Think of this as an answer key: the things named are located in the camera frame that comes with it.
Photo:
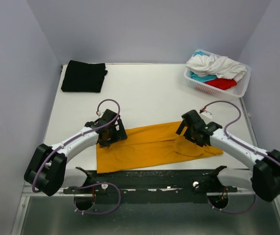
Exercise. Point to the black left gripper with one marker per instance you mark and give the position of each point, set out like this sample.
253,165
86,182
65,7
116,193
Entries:
119,134

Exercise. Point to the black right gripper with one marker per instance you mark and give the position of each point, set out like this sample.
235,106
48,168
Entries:
189,136

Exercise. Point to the yellow t shirt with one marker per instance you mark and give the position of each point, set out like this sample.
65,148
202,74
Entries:
151,145

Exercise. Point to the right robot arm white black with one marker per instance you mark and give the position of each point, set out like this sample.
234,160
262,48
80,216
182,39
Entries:
262,173

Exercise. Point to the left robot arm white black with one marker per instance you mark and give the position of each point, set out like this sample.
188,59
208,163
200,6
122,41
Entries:
47,171

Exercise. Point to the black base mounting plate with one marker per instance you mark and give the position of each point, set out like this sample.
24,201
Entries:
152,186

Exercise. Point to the light blue t shirt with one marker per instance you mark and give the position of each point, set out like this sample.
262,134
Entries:
198,78

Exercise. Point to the folded black t shirt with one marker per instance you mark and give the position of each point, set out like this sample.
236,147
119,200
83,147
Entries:
82,77

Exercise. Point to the red t shirt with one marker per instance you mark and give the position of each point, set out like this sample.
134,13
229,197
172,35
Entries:
222,84

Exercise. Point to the white plastic laundry basket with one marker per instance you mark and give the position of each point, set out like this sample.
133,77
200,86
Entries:
235,92

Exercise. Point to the white crumpled t shirt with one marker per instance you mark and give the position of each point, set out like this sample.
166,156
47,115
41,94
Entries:
222,67

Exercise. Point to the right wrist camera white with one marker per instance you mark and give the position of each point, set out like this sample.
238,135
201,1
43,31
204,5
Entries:
206,114

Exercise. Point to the aluminium frame rail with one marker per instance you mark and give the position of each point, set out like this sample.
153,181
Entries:
105,187

